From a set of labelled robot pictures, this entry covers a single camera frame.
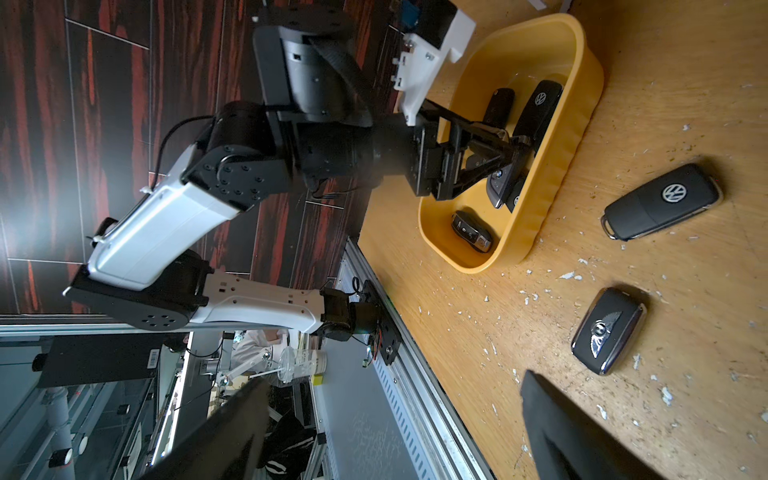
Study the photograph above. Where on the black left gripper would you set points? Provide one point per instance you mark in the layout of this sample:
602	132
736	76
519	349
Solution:
441	138

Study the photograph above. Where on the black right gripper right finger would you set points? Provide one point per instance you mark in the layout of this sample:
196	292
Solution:
567	443

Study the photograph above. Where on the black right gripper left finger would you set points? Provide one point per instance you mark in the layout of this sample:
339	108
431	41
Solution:
227	446

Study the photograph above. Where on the glossy black car key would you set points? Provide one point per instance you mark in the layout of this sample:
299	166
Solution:
471	230

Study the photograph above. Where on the yellow storage tray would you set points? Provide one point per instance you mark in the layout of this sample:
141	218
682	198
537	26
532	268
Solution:
553	47

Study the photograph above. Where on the black flip car key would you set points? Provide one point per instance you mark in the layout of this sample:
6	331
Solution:
665	201

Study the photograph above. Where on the black car key with ring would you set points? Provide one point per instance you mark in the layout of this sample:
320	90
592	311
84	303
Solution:
504	188

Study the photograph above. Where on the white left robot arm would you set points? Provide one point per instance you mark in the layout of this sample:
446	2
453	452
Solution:
317	120

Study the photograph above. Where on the aluminium rail frame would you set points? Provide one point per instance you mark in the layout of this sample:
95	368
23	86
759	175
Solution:
391	419

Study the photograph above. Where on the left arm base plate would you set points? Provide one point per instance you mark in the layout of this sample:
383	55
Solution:
381	330

